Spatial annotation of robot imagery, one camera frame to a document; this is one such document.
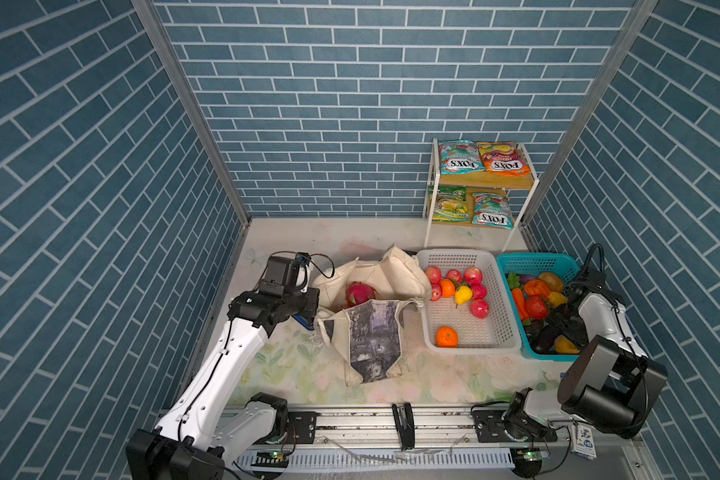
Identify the blue black stapler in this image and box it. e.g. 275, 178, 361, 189
292, 315, 314, 331

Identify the purple eggplant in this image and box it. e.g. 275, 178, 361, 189
530, 325, 560, 355

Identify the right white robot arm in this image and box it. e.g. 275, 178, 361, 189
470, 282, 668, 443

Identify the teal plastic basket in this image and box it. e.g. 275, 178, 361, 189
496, 252, 580, 362

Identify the pink dragon fruit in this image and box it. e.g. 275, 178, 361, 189
345, 282, 377, 307

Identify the green fox's candy bag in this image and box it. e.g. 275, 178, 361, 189
471, 192, 513, 229
438, 140, 485, 175

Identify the black rail clamp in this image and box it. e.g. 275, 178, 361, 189
392, 402, 416, 452

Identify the white wooden two-tier shelf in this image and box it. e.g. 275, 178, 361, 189
422, 138, 540, 252

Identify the white plastic basket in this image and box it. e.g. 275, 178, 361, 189
416, 248, 521, 355

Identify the white blue box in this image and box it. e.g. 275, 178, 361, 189
571, 423, 597, 461

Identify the green yellow candy bag lower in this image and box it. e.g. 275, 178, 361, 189
433, 186, 470, 223

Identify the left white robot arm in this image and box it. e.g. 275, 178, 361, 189
125, 251, 319, 479

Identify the green Fox's candy bag top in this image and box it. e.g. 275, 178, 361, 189
438, 140, 485, 175

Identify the red bell pepper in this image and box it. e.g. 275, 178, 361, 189
524, 295, 549, 320

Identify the yellow corn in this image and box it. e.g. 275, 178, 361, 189
547, 291, 568, 308

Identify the orange Fox's candy bag top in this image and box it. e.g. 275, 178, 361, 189
477, 142, 531, 177

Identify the green Fox's candy bag lower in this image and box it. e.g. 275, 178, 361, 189
471, 192, 513, 229

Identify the small orange tangerine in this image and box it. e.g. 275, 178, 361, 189
439, 278, 456, 298

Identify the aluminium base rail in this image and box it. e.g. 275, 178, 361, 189
213, 404, 658, 479

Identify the cream canvas tote bag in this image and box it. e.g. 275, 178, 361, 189
311, 246, 431, 386

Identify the green leafy vegetable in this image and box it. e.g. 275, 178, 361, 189
506, 272, 521, 290

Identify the yellow lemon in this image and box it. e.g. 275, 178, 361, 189
554, 335, 580, 355

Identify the brown potato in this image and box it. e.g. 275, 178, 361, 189
538, 272, 565, 293

